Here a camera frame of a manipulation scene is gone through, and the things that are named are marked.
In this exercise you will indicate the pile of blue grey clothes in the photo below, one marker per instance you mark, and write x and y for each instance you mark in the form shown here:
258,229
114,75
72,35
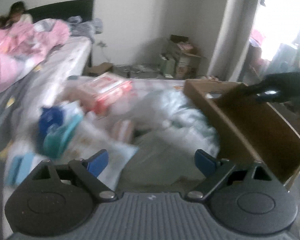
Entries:
88,29

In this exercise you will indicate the dark wooden headboard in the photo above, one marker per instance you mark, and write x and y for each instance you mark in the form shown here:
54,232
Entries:
64,10

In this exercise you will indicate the small cardboard box on floor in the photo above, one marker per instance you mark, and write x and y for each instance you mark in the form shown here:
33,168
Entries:
98,70

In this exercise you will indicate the pink quilted blanket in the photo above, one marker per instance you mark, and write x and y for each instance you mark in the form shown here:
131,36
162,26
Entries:
23,46

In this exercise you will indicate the child with dark hair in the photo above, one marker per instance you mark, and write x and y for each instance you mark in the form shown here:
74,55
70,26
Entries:
17,14

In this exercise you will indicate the light blue checkered towel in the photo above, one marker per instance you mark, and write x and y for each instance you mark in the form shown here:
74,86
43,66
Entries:
20,168

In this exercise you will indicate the white patterned mattress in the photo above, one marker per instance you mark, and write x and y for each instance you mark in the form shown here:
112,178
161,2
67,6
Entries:
21,104

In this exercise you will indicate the brown cardboard box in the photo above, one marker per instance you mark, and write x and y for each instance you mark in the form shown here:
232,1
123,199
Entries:
248,131

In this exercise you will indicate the white curtain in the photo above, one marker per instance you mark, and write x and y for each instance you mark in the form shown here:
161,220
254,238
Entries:
233,40

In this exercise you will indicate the stacked cardboard boxes in corner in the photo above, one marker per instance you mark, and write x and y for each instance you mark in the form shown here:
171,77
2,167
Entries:
186,57

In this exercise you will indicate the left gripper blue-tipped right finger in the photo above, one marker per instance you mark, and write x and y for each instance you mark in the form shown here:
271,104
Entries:
216,173

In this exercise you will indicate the green box in corner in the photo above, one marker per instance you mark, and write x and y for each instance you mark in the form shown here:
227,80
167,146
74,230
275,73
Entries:
167,64

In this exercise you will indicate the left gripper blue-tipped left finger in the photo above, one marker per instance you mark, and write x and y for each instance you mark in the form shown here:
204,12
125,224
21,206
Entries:
87,171

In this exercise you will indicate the light blue fluffy blanket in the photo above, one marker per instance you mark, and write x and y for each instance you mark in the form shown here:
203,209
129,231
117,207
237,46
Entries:
170,109

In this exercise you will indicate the pink red wet wipes pack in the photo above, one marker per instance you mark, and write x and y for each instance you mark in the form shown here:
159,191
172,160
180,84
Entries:
100,93

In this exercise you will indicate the blue and teal cloth pile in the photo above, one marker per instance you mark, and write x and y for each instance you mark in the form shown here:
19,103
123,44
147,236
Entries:
56,127

